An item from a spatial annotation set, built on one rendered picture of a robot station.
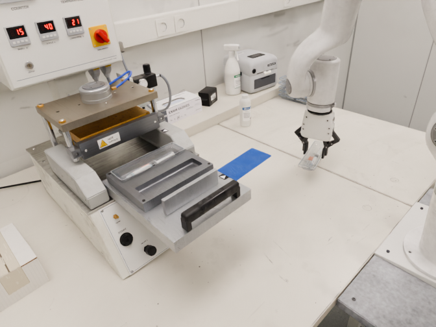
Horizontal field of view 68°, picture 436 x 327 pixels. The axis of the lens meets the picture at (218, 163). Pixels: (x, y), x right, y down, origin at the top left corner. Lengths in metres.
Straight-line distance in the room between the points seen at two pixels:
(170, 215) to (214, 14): 1.26
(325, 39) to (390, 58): 2.10
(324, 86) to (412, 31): 1.97
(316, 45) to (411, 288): 0.64
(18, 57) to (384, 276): 1.06
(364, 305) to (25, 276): 0.78
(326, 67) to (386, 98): 2.14
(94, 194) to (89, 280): 0.23
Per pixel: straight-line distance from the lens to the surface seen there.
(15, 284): 0.93
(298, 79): 0.97
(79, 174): 0.84
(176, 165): 0.79
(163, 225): 0.67
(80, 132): 0.90
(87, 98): 0.92
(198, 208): 0.63
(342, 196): 1.10
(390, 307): 0.86
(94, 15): 1.07
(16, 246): 0.97
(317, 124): 1.09
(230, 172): 1.17
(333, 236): 0.96
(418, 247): 0.97
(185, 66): 1.74
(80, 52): 1.05
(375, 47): 3.06
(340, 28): 0.95
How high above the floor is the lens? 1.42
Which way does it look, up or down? 33 degrees down
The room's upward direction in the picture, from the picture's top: 4 degrees counter-clockwise
